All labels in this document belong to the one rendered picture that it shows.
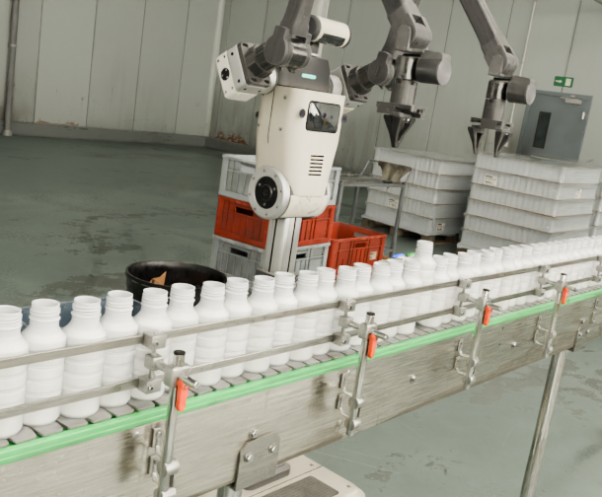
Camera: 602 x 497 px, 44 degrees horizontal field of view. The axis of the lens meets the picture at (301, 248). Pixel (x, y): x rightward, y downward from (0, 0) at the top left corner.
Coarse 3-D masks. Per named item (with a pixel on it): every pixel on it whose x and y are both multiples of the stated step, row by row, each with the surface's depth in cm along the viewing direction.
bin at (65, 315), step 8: (64, 304) 167; (104, 304) 175; (136, 304) 175; (24, 312) 159; (64, 312) 167; (104, 312) 175; (136, 312) 175; (24, 320) 160; (64, 320) 168; (24, 328) 149
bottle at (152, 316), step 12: (156, 288) 112; (144, 300) 109; (156, 300) 109; (144, 312) 109; (156, 312) 109; (144, 324) 108; (156, 324) 109; (168, 324) 110; (144, 348) 109; (168, 348) 111; (132, 372) 110; (144, 372) 110; (156, 372) 110; (132, 396) 111; (144, 396) 110; (156, 396) 111
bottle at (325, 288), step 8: (320, 272) 140; (328, 272) 139; (320, 280) 140; (328, 280) 140; (320, 288) 140; (328, 288) 140; (320, 296) 139; (328, 296) 139; (336, 296) 141; (320, 312) 140; (328, 312) 140; (320, 320) 140; (328, 320) 141; (320, 328) 140; (328, 328) 141; (320, 336) 141; (320, 344) 141; (328, 344) 142; (320, 352) 142
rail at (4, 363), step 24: (552, 264) 214; (432, 288) 165; (552, 288) 218; (288, 312) 129; (312, 312) 134; (432, 312) 168; (168, 336) 110; (0, 360) 90; (24, 360) 93; (48, 360) 95; (240, 360) 123; (120, 384) 105; (24, 408) 94
